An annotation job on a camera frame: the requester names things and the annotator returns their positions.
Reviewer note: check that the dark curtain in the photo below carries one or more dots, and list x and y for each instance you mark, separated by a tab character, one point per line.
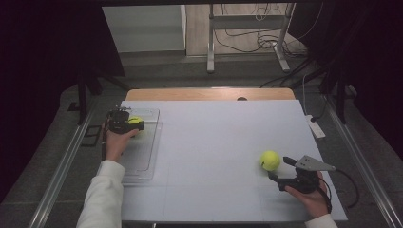
47	63
374	63

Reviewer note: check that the white power strip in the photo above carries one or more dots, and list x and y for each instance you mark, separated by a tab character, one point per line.
315	127

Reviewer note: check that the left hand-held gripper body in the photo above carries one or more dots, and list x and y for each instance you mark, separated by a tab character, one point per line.
118	122

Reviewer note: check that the white metal desk frame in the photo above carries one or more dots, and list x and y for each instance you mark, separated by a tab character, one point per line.
210	47

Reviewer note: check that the clear plastic tray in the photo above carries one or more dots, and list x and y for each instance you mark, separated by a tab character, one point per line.
144	152

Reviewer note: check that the yellow tennis ball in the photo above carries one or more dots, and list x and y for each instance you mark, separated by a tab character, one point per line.
270	160
135	120

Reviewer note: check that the aluminium floor rail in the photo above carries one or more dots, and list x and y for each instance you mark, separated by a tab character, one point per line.
364	164
60	177

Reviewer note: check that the white table mat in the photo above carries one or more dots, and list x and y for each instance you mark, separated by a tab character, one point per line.
215	183

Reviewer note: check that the wooden table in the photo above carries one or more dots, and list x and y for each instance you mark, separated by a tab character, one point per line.
190	94

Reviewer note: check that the person's left hand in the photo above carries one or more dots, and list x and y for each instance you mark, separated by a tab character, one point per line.
117	145

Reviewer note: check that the white cabinet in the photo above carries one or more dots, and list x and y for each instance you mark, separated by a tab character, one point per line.
145	30

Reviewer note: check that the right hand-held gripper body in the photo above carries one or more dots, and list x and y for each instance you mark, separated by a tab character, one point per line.
304	182

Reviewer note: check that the person's right hand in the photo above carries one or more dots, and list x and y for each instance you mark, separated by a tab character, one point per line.
312	201

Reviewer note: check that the black metal stand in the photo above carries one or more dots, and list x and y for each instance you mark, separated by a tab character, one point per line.
83	95
340	95

